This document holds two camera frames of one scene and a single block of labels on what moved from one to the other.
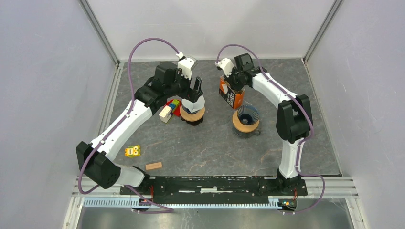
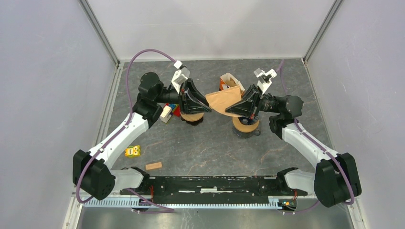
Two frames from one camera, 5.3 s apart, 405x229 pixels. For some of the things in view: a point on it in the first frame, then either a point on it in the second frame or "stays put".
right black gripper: [236, 88] -> [249, 106]
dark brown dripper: [195, 123] stays put
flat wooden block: [153, 166] stays put
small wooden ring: [241, 127] stays put
